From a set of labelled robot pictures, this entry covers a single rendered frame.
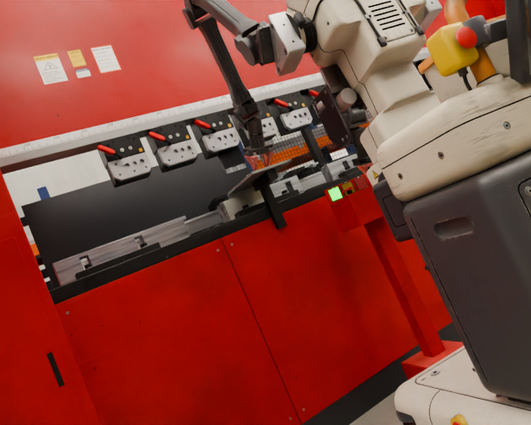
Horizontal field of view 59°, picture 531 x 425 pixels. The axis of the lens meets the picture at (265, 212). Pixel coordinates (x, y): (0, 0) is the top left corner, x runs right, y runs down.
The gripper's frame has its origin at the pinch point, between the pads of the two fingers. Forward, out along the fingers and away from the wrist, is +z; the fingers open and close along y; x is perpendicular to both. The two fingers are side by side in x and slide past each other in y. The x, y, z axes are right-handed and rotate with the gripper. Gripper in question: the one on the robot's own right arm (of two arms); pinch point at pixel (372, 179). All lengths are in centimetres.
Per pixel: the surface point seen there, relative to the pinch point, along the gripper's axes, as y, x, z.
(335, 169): 40.9, -8.8, -2.1
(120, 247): 25, 93, -8
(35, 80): 41, 98, -75
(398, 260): -8.2, 4.7, 30.6
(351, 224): -2.1, 15.2, 12.3
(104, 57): 46, 71, -77
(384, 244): -6.2, 6.9, 23.1
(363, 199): -6.2, 9.8, 4.3
